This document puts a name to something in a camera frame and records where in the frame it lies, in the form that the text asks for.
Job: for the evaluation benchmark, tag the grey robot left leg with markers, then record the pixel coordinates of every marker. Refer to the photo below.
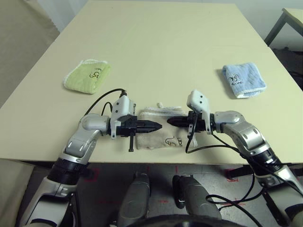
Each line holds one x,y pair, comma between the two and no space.
135,201

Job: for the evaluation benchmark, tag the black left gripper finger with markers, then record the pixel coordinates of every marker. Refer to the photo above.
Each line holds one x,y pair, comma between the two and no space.
148,124
146,130

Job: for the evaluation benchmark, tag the grey robot leg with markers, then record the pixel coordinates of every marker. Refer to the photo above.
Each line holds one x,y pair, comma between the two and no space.
135,201
196,201

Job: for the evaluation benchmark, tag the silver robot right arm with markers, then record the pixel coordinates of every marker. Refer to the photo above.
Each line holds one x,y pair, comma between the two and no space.
255,146

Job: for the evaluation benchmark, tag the folded blue towel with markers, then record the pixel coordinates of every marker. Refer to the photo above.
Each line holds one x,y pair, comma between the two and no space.
243,80

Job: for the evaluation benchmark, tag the beige towel with white trim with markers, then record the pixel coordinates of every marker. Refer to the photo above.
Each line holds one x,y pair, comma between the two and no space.
156,139

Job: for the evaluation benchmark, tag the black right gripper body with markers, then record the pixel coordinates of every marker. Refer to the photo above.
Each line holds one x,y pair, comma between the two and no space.
198,123

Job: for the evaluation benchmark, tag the folded green towel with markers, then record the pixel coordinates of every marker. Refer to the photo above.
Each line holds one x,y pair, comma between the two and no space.
87,78

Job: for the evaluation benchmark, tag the black robot waist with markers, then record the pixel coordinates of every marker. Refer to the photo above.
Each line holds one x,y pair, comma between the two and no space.
184,221

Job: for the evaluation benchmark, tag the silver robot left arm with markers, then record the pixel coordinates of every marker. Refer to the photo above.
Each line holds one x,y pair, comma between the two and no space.
78,146

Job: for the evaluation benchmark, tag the beige fabric curtain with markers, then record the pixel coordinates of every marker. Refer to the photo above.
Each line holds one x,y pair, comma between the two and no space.
19,35

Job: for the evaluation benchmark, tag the side table with black legs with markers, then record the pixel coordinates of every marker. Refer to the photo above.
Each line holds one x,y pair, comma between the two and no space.
274,26

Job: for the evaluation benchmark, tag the grey robot right leg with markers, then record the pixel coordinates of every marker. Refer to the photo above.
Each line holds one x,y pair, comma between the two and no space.
196,201

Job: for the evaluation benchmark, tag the black table leg bar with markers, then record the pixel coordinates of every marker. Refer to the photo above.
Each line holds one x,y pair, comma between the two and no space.
239,172

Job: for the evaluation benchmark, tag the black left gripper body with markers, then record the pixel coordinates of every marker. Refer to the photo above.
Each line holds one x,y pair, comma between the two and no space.
127,127

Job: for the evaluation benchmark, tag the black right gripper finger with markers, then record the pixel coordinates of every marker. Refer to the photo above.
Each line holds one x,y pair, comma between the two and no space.
178,118
178,123

